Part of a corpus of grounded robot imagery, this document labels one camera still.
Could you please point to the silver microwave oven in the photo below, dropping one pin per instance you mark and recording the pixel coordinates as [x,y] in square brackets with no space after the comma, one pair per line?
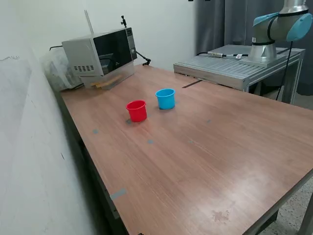
[80,54]

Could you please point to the red plastic cup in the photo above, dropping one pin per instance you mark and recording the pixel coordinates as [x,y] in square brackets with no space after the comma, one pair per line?
[137,113]

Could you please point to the long light wooden stick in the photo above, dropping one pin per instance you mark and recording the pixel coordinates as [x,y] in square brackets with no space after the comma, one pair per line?
[107,80]

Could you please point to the long blue-grey tape strip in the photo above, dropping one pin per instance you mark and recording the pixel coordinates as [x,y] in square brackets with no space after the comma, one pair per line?
[118,194]

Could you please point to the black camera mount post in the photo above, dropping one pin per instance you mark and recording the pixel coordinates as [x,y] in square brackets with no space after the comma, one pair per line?
[124,21]

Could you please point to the black strip on table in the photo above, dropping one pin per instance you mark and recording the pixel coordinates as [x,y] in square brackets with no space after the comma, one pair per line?
[192,84]

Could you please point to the short light wooden piece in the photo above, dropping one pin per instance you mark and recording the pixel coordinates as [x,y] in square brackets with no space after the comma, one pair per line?
[99,86]

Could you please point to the clear plastic container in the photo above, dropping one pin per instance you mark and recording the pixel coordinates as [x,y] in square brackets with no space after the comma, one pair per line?
[122,71]

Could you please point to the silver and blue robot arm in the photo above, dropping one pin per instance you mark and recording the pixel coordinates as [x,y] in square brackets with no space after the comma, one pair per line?
[262,52]

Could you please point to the thin white rod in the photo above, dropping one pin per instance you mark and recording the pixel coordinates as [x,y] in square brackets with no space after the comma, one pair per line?
[89,22]

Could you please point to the aluminium robot base stand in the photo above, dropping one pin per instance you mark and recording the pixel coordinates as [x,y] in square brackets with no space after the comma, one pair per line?
[220,67]

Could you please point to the blue plastic cup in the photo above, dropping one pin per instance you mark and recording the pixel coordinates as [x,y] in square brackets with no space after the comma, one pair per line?
[166,101]

